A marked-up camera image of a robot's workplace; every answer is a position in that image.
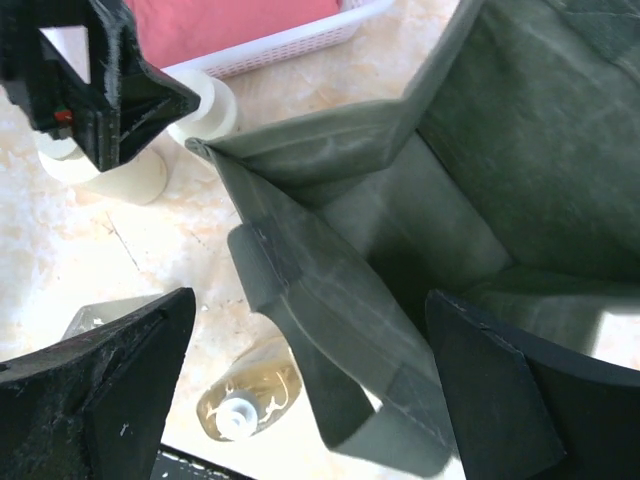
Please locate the olive green canvas bag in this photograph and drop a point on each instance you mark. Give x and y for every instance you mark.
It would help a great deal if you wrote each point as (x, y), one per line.
(507, 176)

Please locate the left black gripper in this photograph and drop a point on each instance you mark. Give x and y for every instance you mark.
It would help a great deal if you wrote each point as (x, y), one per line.
(110, 126)

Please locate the red cloth in basket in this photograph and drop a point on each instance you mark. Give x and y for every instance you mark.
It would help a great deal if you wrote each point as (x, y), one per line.
(174, 31)

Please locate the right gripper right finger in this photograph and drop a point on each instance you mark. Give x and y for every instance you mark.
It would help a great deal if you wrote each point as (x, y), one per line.
(523, 407)

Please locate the amber liquid bottle white cap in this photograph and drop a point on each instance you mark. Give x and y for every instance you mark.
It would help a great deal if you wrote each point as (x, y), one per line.
(257, 389)

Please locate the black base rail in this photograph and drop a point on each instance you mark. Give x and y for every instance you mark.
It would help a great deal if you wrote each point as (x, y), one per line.
(172, 464)

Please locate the clear square bottle front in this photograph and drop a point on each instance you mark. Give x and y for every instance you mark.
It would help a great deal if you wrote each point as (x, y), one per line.
(93, 316)

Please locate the white plastic basket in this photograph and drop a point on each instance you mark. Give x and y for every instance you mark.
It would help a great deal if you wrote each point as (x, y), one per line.
(288, 44)

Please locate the cream bottle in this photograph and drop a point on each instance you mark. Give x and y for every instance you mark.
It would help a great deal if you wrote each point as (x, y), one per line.
(139, 182)
(218, 113)

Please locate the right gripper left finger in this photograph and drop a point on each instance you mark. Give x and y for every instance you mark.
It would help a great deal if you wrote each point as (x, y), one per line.
(94, 406)

